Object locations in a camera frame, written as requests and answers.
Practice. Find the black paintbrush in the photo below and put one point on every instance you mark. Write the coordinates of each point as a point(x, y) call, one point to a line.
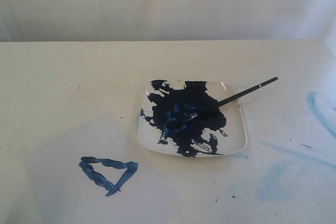
point(225, 100)

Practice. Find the white square paint plate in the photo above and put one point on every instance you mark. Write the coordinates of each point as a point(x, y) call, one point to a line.
point(173, 119)

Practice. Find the white paper sheet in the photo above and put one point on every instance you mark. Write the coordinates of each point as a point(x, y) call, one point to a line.
point(96, 173)

